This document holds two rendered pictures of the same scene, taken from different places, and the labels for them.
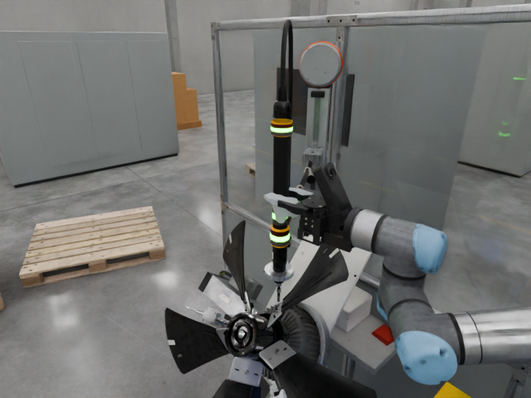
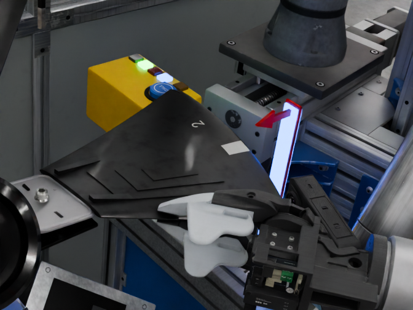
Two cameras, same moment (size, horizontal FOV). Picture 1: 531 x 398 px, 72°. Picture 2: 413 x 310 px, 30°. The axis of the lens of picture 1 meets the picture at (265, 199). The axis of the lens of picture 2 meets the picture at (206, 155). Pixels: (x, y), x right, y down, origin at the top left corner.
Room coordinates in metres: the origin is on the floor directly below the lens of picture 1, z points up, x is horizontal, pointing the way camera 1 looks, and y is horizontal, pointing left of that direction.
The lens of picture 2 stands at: (0.63, 0.54, 1.65)
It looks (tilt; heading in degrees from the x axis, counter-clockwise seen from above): 34 degrees down; 265
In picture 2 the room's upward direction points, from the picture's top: 8 degrees clockwise
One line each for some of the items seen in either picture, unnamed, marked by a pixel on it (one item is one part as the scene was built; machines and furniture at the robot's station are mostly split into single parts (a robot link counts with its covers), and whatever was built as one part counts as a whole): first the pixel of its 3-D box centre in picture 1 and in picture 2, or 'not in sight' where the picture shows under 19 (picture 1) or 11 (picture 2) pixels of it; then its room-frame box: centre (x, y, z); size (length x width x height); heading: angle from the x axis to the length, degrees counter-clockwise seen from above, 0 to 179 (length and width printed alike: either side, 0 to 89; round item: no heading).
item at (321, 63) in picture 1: (321, 65); not in sight; (1.43, -0.20, 1.88); 0.16 x 0.07 x 0.16; 76
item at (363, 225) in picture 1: (368, 229); not in sight; (0.61, -0.19, 1.64); 0.08 x 0.05 x 0.08; 141
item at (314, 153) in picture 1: (313, 159); not in sight; (1.34, -0.18, 1.54); 0.10 x 0.07 x 0.09; 166
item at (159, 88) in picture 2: not in sight; (163, 92); (0.62, -0.46, 1.08); 0.04 x 0.04 x 0.02
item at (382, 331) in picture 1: (386, 333); not in sight; (1.13, -0.49, 0.87); 0.08 x 0.08 x 0.02; 34
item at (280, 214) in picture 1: (280, 209); not in sight; (0.70, -0.03, 1.64); 0.09 x 0.03 x 0.06; 60
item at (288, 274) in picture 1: (280, 253); not in sight; (0.74, -0.04, 1.50); 0.09 x 0.07 x 0.10; 166
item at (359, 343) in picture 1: (353, 329); not in sight; (1.18, -0.37, 0.85); 0.36 x 0.24 x 0.03; 41
